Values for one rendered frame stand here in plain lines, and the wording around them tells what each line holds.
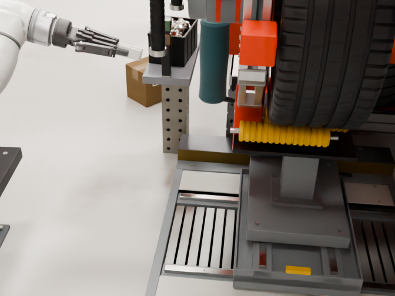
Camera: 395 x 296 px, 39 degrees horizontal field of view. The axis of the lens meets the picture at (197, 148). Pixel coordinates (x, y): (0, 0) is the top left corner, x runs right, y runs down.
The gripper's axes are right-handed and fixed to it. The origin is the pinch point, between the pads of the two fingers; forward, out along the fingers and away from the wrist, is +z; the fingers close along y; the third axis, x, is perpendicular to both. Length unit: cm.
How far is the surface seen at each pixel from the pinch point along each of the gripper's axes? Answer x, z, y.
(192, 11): -15.9, 13.3, -0.6
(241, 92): -4.8, 29.5, -16.5
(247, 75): -12.6, 28.1, -23.1
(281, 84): -14.7, 35.1, -28.1
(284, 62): -20.4, 33.5, -29.3
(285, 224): 34, 57, -14
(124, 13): 77, -16, 229
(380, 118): 21, 98, 47
